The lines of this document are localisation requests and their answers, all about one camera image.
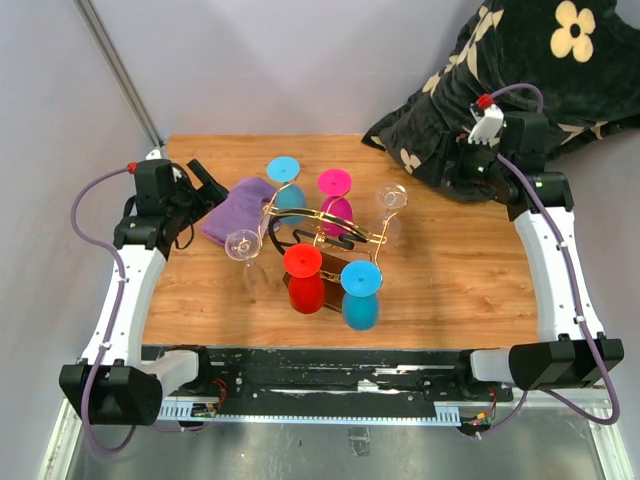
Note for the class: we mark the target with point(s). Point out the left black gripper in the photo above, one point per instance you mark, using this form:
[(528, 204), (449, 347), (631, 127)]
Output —
[(211, 192)]

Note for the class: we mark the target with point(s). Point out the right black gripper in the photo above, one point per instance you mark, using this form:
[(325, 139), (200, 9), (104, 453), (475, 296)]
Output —
[(455, 147)]

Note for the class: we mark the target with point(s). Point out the purple cloth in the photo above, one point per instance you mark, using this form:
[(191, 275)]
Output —
[(241, 210)]

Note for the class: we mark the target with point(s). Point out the clear wine glass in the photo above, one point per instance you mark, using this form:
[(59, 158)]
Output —
[(244, 246), (392, 197)]

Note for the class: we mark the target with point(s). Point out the magenta wine glass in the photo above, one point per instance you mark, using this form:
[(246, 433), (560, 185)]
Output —
[(335, 184)]

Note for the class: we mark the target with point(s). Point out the gold wire wine glass rack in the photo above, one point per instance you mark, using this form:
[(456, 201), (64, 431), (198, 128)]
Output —
[(330, 231)]

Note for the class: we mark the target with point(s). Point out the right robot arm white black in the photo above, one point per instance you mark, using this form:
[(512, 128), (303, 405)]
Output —
[(504, 153)]

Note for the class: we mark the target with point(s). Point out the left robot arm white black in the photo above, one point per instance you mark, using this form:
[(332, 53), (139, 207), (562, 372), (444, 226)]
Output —
[(110, 384)]

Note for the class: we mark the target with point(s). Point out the back cyan wine glass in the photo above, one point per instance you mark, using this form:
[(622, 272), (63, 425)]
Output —
[(285, 170)]

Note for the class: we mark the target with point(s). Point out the cyan wine glass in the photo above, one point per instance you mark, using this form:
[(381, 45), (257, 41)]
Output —
[(361, 281), (285, 170)]

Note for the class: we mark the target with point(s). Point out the red wine glass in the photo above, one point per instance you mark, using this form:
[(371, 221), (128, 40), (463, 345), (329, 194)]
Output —
[(306, 288)]

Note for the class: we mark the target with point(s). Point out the front cyan wine glass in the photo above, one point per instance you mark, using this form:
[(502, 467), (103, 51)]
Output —
[(361, 281)]

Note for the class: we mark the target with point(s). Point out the black floral plush pillow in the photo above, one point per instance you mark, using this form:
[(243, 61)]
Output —
[(583, 56)]

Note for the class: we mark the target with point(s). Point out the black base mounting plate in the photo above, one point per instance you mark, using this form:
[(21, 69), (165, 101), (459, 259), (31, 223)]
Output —
[(434, 376)]

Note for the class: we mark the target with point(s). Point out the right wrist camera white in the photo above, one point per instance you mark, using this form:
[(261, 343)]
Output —
[(488, 118)]

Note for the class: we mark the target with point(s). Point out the aluminium corner rail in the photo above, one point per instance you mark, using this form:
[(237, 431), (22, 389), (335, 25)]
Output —
[(97, 29)]

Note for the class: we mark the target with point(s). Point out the slotted grey cable duct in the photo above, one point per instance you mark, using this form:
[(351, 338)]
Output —
[(356, 409)]

